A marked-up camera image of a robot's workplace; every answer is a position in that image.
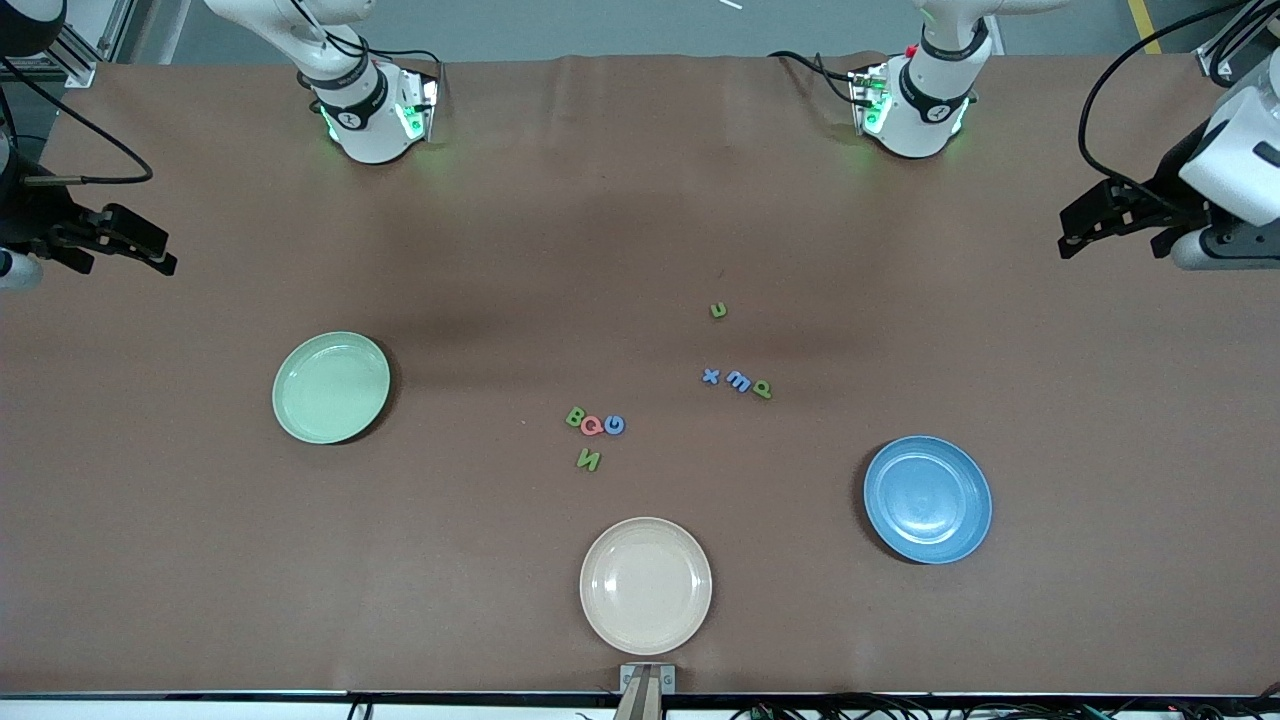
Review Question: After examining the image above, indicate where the blue plate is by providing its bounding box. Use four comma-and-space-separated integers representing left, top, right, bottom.
863, 435, 994, 566

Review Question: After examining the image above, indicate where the black base cable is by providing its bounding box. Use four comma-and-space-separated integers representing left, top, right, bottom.
768, 50, 863, 106
290, 0, 446, 101

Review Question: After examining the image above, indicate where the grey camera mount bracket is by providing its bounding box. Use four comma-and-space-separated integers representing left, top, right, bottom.
615, 662, 678, 720

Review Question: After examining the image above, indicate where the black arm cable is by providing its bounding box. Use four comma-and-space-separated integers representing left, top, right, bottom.
0, 55, 154, 187
1078, 0, 1266, 201

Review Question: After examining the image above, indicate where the brown table cover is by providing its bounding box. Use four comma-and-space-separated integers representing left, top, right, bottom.
0, 52, 1280, 696

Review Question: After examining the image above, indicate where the green plate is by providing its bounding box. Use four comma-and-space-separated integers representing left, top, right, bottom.
272, 331, 392, 445

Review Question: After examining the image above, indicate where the black left base cable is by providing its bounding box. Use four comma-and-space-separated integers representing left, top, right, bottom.
768, 50, 863, 106

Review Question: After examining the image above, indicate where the yellow floor tape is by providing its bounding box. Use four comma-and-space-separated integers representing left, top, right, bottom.
1128, 0, 1166, 56

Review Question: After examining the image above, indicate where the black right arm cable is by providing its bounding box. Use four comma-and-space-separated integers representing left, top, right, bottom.
0, 55, 154, 187

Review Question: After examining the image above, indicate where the aluminium frame profile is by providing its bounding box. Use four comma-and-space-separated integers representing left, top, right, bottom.
1195, 0, 1280, 81
40, 0, 141, 89

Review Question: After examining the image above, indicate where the black right base cable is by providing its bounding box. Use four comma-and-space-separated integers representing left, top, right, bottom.
290, 0, 446, 101

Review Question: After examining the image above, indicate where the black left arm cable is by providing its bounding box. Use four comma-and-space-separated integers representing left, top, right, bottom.
1078, 0, 1266, 201

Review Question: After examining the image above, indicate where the beige plate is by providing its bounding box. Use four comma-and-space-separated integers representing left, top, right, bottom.
579, 516, 714, 657

